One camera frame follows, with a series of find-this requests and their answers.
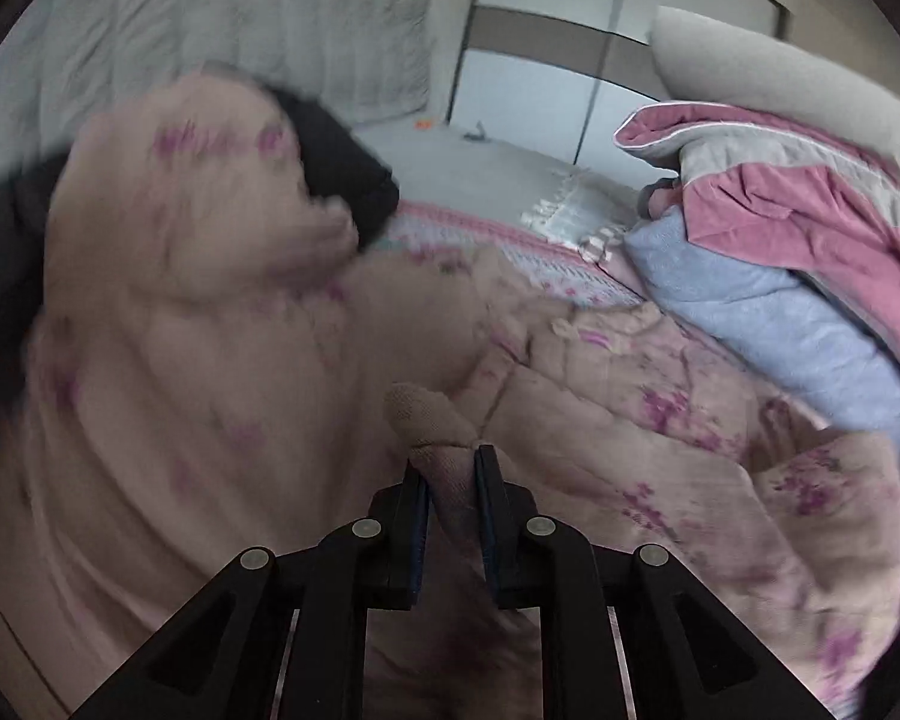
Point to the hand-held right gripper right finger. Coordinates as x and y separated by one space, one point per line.
486 517

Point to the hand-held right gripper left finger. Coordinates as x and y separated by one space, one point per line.
418 517

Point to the pink floral garment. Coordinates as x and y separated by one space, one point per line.
210 360

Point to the white fringed blanket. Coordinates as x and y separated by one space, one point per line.
570 214

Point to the light blue blanket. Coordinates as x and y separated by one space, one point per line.
765 315

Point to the grey bed sheet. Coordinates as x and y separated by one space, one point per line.
487 172

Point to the dark cloth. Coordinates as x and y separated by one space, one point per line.
337 157

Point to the small dark item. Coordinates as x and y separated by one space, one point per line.
478 133

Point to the pink grey quilt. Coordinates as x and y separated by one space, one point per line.
787 195

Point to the white grey wardrobe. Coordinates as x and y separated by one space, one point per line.
540 67

